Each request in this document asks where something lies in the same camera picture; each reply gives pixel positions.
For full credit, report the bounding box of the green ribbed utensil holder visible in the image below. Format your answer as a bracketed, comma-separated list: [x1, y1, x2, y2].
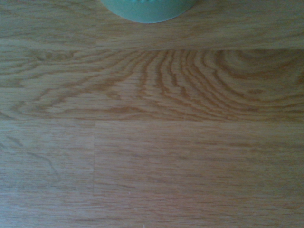
[99, 0, 197, 24]

